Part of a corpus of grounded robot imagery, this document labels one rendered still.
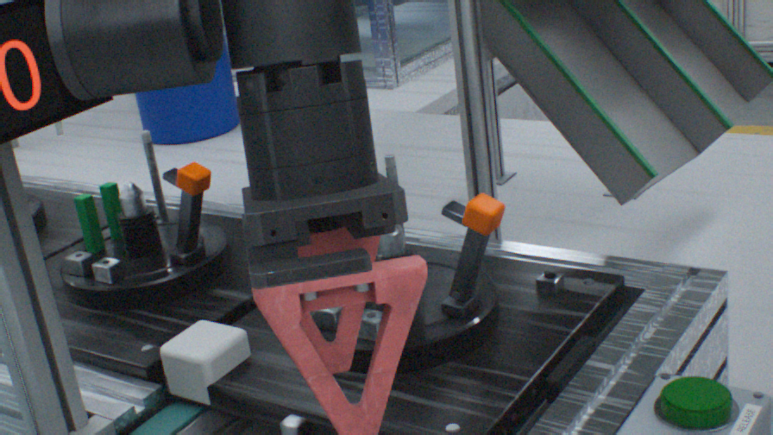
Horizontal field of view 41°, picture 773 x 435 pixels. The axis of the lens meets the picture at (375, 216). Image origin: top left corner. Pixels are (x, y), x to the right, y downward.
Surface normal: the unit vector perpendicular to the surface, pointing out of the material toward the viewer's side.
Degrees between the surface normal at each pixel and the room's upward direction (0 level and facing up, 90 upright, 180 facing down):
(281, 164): 78
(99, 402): 0
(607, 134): 90
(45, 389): 90
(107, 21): 72
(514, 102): 90
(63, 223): 0
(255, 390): 0
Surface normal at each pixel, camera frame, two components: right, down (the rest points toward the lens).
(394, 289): 0.18, 0.48
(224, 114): 0.79, 0.14
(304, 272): 0.14, 0.13
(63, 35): -0.09, 0.19
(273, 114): -0.41, 0.19
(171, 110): -0.13, 0.39
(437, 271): -0.13, -0.92
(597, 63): 0.41, -0.53
